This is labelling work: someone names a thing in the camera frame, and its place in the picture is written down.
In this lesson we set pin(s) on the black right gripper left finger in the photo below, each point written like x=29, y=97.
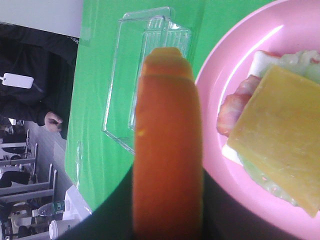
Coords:
x=112, y=220

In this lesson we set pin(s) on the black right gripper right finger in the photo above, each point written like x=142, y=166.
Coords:
x=236, y=208

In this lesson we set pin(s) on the yellow cheese slice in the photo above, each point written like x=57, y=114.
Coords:
x=278, y=131

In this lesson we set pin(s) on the long bacon strip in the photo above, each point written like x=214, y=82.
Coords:
x=234, y=104

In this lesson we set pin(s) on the white bread slice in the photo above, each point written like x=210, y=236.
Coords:
x=261, y=60

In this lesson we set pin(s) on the person's bare hand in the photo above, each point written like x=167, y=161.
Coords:
x=53, y=122

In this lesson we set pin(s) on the white paper cup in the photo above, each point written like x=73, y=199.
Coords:
x=58, y=227

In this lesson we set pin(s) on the green table cloth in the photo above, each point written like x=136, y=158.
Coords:
x=95, y=163

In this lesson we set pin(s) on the plastic water bottle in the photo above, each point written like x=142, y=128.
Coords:
x=50, y=209

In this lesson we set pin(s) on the grey background desks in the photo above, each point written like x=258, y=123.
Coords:
x=19, y=183

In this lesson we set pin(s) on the white name tag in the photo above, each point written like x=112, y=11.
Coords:
x=16, y=80

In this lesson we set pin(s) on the person in black jacket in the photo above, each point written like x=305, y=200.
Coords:
x=50, y=59

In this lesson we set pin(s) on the clear plastic bread tray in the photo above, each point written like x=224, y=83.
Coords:
x=145, y=40

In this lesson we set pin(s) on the pink round plate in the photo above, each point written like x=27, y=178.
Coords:
x=280, y=27

